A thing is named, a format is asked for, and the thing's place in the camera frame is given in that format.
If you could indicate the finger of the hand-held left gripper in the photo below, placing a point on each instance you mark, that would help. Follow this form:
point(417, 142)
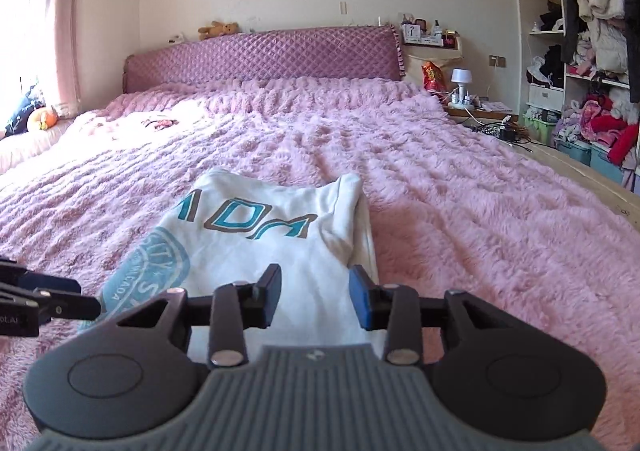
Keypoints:
point(55, 283)
point(70, 307)

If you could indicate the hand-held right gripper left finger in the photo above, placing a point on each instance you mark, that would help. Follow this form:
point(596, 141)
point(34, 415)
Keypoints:
point(272, 293)

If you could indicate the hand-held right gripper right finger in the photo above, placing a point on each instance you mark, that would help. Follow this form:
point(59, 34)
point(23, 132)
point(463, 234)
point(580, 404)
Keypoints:
point(360, 296)

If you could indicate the white printed sweatshirt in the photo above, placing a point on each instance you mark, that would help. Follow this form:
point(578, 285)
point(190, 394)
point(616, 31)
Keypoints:
point(250, 251)

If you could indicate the pile of red clothes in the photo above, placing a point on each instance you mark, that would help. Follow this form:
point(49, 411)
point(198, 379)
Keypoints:
point(607, 123)

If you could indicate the pink fluffy blanket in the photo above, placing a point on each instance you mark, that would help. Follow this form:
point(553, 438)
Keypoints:
point(450, 211)

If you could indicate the pale window seat cushion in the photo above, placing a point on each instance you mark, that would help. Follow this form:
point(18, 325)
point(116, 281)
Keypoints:
point(30, 146)

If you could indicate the orange plush toy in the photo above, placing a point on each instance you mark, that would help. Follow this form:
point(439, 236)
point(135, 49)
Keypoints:
point(42, 118)

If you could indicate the navy floral pillow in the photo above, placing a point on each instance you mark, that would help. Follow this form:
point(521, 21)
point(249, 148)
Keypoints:
point(22, 111)

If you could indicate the white power strip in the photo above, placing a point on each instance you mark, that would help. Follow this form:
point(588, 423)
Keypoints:
point(462, 106)

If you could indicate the wooden nightstand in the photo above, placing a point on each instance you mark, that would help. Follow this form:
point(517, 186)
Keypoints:
point(492, 112)

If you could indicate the red snack bag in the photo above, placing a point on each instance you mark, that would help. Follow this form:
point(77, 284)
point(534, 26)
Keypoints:
point(433, 76)

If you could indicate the purple quilted headboard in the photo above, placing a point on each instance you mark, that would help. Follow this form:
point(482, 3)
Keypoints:
point(275, 53)

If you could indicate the white table lamp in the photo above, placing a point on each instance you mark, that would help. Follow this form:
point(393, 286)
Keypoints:
point(461, 77)

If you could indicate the green storage bin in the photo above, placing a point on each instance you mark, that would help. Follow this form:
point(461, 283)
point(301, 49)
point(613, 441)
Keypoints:
point(540, 128)

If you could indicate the pink curtain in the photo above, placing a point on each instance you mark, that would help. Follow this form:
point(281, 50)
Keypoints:
point(65, 31)

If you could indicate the beige hanging organiser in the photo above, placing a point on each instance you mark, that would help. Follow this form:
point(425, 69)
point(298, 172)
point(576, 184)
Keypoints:
point(440, 56)

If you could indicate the teal storage bin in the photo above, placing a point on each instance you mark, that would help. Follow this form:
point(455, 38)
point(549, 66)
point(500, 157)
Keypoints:
point(606, 166)
point(575, 153)

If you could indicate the window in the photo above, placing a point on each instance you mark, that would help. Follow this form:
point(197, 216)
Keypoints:
point(25, 21)

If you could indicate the white desk calendar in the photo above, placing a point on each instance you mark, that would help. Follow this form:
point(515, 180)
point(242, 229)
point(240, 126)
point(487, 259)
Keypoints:
point(411, 32)

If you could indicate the brown teddy bear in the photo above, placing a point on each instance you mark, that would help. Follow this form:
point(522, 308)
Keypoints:
point(217, 29)

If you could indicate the white fabric drawer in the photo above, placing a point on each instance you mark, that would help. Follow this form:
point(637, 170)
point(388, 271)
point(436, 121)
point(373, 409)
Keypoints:
point(545, 98)

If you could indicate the small white plush toy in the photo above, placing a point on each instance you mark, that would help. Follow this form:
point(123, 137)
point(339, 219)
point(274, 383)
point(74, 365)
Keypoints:
point(176, 37)

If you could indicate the cluster of small cosmetics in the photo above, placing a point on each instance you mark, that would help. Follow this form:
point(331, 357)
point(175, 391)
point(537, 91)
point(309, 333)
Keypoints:
point(437, 33)

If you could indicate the wooden bed frame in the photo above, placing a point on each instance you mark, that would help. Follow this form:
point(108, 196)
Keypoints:
point(590, 186)

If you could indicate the wall outlet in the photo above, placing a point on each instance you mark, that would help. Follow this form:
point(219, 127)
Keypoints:
point(496, 60)

